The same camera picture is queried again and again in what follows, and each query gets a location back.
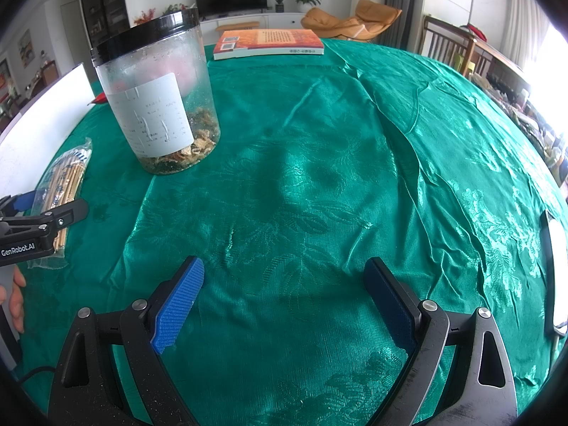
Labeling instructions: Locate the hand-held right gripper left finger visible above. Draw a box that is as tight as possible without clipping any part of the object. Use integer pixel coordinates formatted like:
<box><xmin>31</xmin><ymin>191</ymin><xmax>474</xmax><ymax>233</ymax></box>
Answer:
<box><xmin>48</xmin><ymin>256</ymin><xmax>206</xmax><ymax>426</ymax></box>

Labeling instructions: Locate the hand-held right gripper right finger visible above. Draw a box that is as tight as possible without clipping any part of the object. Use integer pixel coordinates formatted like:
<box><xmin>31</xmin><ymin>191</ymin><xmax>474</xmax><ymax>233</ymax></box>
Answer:
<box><xmin>363</xmin><ymin>256</ymin><xmax>519</xmax><ymax>426</ymax></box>

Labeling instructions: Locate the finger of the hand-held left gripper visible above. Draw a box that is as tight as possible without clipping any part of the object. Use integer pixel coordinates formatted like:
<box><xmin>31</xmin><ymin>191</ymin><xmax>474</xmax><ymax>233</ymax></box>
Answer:
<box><xmin>0</xmin><ymin>198</ymin><xmax>89</xmax><ymax>242</ymax></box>
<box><xmin>0</xmin><ymin>190</ymin><xmax>38</xmax><ymax>219</ymax></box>

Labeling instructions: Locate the clear packet of chopsticks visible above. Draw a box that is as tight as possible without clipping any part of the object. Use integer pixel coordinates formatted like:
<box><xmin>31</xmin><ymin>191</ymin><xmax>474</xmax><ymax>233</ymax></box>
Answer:
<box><xmin>27</xmin><ymin>137</ymin><xmax>93</xmax><ymax>271</ymax></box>

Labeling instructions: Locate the person's left hand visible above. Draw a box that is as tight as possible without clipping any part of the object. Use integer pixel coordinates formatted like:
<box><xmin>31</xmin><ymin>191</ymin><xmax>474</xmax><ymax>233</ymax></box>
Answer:
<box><xmin>0</xmin><ymin>268</ymin><xmax>27</xmax><ymax>333</ymax></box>

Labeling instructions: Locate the white board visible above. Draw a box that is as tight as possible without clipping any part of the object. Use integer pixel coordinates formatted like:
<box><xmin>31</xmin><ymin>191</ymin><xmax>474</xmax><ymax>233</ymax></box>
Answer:
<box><xmin>0</xmin><ymin>63</ymin><xmax>96</xmax><ymax>200</ymax></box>

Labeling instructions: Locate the clear jar with black lid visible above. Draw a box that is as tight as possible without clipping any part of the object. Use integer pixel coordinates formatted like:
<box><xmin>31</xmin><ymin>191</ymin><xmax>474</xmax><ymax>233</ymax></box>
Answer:
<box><xmin>90</xmin><ymin>7</ymin><xmax>221</xmax><ymax>175</ymax></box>

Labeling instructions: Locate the green patterned tablecloth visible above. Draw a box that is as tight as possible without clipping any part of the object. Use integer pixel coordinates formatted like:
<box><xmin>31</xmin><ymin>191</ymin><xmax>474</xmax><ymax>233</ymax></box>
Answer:
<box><xmin>18</xmin><ymin>38</ymin><xmax>564</xmax><ymax>426</ymax></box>

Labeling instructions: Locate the pile of household clutter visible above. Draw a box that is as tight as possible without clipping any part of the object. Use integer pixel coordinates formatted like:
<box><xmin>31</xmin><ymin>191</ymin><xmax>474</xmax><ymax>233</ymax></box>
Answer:
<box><xmin>484</xmin><ymin>71</ymin><xmax>568</xmax><ymax>178</ymax></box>

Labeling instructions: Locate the wooden bench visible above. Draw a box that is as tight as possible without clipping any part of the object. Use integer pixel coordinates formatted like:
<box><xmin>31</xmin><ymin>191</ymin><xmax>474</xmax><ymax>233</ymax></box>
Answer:
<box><xmin>215</xmin><ymin>21</ymin><xmax>259</xmax><ymax>33</ymax></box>

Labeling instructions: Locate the orange book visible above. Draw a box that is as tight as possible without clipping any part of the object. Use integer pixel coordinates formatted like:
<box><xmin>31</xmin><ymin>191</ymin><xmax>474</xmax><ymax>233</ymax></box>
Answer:
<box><xmin>213</xmin><ymin>29</ymin><xmax>324</xmax><ymax>61</ymax></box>

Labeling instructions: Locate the dark wooden chair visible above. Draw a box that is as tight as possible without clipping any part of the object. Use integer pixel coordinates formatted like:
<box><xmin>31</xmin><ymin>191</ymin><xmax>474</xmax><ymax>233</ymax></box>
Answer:
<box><xmin>421</xmin><ymin>15</ymin><xmax>533</xmax><ymax>94</ymax></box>

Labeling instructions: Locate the orange lounge chair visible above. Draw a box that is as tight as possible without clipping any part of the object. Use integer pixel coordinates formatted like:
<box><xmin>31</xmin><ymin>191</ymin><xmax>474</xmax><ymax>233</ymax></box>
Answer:
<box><xmin>301</xmin><ymin>0</ymin><xmax>402</xmax><ymax>43</ymax></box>

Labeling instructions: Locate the white television cabinet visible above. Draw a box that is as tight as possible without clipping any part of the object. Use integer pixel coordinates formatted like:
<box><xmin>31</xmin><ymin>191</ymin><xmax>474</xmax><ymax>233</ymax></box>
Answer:
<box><xmin>200</xmin><ymin>11</ymin><xmax>311</xmax><ymax>36</ymax></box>

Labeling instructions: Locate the white sheer curtain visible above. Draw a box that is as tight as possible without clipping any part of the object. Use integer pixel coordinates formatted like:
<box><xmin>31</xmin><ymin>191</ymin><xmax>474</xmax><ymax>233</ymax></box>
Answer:
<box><xmin>506</xmin><ymin>0</ymin><xmax>553</xmax><ymax>76</ymax></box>

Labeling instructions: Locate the black cable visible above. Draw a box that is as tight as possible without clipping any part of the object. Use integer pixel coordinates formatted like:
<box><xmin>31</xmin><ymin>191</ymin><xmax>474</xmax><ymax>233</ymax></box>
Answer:
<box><xmin>15</xmin><ymin>365</ymin><xmax>60</xmax><ymax>384</ymax></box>

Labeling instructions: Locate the wall picture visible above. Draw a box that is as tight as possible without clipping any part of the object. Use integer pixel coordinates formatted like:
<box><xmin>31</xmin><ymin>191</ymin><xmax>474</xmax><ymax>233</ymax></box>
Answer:
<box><xmin>18</xmin><ymin>29</ymin><xmax>35</xmax><ymax>68</ymax></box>

